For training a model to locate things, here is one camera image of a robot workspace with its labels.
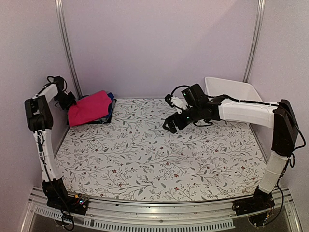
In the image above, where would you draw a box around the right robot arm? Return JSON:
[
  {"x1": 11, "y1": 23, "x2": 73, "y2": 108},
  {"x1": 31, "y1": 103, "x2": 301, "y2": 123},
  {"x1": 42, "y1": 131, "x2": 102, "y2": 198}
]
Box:
[{"x1": 163, "y1": 94, "x2": 306, "y2": 211}]

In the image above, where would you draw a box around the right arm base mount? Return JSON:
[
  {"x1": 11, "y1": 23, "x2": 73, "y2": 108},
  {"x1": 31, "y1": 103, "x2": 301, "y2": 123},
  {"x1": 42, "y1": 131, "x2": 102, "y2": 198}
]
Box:
[{"x1": 232, "y1": 193, "x2": 275, "y2": 227}]

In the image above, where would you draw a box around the folded black garment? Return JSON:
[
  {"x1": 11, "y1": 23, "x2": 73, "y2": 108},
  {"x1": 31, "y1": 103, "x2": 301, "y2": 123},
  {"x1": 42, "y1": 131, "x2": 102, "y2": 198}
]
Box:
[{"x1": 88, "y1": 99, "x2": 117, "y2": 124}]

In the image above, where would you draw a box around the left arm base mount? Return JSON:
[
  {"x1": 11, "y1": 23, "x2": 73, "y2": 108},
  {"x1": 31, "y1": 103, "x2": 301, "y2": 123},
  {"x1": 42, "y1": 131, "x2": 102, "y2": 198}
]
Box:
[{"x1": 47, "y1": 193, "x2": 89, "y2": 215}]

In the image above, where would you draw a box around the blue t-shirt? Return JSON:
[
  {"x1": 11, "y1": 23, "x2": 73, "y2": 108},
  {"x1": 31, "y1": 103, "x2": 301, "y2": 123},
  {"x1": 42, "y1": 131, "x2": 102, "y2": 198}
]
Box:
[{"x1": 107, "y1": 92, "x2": 117, "y2": 116}]

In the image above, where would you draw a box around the left aluminium frame post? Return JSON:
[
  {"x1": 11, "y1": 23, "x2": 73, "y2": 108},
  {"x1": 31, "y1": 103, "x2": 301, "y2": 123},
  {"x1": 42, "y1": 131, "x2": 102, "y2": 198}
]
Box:
[{"x1": 55, "y1": 0, "x2": 83, "y2": 98}]

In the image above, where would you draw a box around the aluminium frame post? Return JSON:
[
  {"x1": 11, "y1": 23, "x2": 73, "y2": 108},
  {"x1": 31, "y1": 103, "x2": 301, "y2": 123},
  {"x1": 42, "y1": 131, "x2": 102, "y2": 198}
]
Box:
[
  {"x1": 242, "y1": 0, "x2": 266, "y2": 83},
  {"x1": 55, "y1": 0, "x2": 83, "y2": 98}
]

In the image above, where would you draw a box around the white plastic laundry bin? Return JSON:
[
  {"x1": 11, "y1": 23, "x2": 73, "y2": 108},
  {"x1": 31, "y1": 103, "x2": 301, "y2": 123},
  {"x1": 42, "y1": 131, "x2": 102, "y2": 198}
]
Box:
[{"x1": 205, "y1": 77, "x2": 262, "y2": 102}]

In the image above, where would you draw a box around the pink garment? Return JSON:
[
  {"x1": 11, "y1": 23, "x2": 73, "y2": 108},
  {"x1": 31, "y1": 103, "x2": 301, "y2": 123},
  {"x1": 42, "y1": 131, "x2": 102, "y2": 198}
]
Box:
[{"x1": 68, "y1": 90, "x2": 112, "y2": 127}]

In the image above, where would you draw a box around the front aluminium rail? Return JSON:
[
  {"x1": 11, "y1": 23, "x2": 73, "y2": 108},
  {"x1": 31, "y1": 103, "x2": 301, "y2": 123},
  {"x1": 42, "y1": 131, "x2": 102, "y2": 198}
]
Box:
[{"x1": 20, "y1": 187, "x2": 302, "y2": 232}]

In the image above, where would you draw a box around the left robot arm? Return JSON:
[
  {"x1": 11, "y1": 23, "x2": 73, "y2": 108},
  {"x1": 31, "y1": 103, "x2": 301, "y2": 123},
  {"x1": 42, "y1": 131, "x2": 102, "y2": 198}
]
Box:
[{"x1": 24, "y1": 76, "x2": 76, "y2": 210}]

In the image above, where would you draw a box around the floral tablecloth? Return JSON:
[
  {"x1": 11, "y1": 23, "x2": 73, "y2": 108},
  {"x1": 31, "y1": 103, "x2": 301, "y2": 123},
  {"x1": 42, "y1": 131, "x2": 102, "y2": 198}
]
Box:
[{"x1": 56, "y1": 99, "x2": 266, "y2": 202}]

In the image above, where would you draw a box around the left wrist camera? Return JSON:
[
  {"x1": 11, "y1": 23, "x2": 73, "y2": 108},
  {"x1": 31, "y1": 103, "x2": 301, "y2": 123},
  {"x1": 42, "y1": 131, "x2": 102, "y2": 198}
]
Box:
[{"x1": 46, "y1": 76, "x2": 68, "y2": 91}]

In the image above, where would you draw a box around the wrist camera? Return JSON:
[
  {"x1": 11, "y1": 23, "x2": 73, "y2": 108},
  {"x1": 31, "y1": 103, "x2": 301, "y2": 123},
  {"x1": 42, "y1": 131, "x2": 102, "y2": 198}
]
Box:
[
  {"x1": 46, "y1": 76, "x2": 68, "y2": 91},
  {"x1": 164, "y1": 84, "x2": 210, "y2": 114}
]

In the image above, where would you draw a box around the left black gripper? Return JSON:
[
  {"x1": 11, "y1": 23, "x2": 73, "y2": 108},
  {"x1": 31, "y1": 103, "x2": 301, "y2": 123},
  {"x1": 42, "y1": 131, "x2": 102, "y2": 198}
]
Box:
[{"x1": 55, "y1": 91, "x2": 77, "y2": 110}]

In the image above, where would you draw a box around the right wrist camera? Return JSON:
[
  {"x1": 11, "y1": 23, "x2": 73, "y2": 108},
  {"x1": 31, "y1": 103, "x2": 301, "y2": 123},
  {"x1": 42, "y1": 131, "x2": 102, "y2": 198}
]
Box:
[{"x1": 164, "y1": 84, "x2": 210, "y2": 114}]

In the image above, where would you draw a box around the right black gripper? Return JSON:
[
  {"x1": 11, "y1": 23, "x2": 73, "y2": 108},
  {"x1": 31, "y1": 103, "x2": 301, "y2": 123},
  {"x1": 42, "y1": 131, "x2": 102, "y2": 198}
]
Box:
[{"x1": 163, "y1": 104, "x2": 202, "y2": 133}]

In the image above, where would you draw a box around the right aluminium frame post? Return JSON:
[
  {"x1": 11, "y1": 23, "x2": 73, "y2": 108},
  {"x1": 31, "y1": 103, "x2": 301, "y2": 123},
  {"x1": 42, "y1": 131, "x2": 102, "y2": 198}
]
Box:
[{"x1": 242, "y1": 0, "x2": 266, "y2": 83}]

